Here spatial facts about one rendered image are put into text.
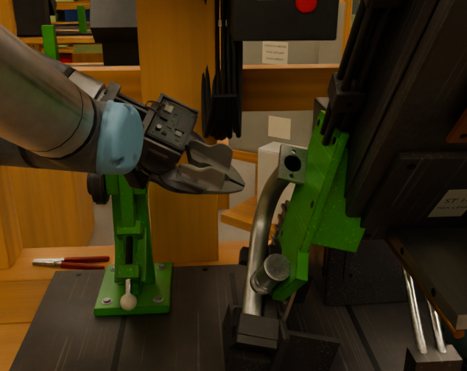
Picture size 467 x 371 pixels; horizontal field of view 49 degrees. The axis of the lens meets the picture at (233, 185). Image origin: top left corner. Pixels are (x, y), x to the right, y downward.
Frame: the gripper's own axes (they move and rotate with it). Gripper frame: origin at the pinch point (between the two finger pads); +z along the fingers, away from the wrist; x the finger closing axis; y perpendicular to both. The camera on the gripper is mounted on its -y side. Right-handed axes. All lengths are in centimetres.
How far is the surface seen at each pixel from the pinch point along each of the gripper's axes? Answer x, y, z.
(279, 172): 4.3, 1.2, 5.3
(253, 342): -16.0, -10.2, 12.3
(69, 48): 538, -743, -232
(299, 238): -3.5, 0.7, 10.8
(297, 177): 4.7, 1.5, 8.0
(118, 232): -3.6, -25.2, -11.2
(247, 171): 182, -288, 59
